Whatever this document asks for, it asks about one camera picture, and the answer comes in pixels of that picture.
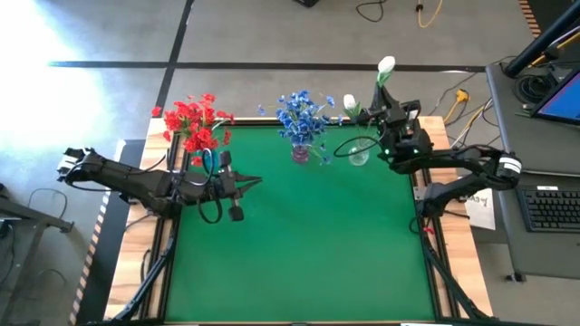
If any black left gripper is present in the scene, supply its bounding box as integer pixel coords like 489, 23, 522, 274
180, 151, 263, 223

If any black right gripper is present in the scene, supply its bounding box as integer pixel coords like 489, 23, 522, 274
355, 84, 422, 159

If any white artificial tulip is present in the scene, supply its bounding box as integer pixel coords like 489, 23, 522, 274
342, 93, 366, 139
374, 55, 397, 90

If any teal glass vase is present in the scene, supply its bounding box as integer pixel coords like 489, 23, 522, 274
204, 149, 224, 169

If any clear glass vase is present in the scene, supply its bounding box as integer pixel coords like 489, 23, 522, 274
347, 138, 373, 168

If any pink ribbed glass vase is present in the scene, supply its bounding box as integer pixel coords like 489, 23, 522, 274
291, 144, 311, 165

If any green table mat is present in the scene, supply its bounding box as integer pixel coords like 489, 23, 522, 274
163, 124, 437, 323

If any grey desk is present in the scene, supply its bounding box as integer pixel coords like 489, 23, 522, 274
485, 61, 580, 281

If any white paper sheet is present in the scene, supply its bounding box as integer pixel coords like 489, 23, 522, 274
464, 187, 498, 232

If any black floor mat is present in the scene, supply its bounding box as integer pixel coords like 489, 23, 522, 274
79, 139, 149, 325

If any black slanted pole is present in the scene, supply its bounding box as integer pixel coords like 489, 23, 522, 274
504, 0, 580, 78

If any orange black striped strip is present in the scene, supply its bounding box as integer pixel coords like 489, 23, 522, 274
67, 139, 126, 326

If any screen with blue display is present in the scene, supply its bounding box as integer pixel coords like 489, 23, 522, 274
530, 67, 580, 127

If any black keyboard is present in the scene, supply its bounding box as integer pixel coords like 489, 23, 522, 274
517, 186, 580, 235

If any dark grey stand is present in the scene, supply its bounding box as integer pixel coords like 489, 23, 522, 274
0, 180, 76, 326

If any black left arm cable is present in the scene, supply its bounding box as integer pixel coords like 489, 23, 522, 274
67, 148, 225, 225

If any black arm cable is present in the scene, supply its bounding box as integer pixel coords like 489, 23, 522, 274
67, 148, 225, 225
333, 135, 386, 158

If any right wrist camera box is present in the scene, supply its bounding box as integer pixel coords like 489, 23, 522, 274
394, 129, 434, 163

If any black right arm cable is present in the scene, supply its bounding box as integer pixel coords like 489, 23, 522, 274
333, 135, 386, 158

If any yellow plug with cable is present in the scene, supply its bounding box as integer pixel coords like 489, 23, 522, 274
446, 89, 471, 124

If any black floor cable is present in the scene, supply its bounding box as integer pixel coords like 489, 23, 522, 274
355, 0, 386, 24

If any yellow floor cable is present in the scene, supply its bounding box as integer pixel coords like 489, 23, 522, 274
416, 0, 448, 29

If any black table frame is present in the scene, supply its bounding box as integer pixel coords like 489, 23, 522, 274
85, 116, 495, 326

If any coiled black cable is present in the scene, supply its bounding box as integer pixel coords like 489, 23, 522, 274
513, 72, 558, 105

